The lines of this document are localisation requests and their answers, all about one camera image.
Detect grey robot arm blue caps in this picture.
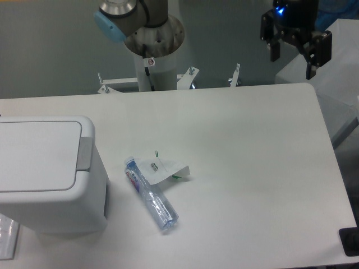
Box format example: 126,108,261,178
94,1,332,80

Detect blue plastic bag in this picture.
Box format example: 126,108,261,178
315,0,358,31

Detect white push-lid trash can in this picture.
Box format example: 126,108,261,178
1,115,110,234

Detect black device at table edge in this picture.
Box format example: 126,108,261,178
339,227,358,257

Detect clear plastic water bottle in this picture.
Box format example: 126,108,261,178
125,157,178,230

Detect white crumpled paper wrapper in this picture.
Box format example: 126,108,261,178
134,151,190,185

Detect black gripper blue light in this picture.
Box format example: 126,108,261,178
260,1,333,80

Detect white metal frame bracket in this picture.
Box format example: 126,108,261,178
97,66,200,94

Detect white covered side table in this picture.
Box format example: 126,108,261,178
275,19,358,148

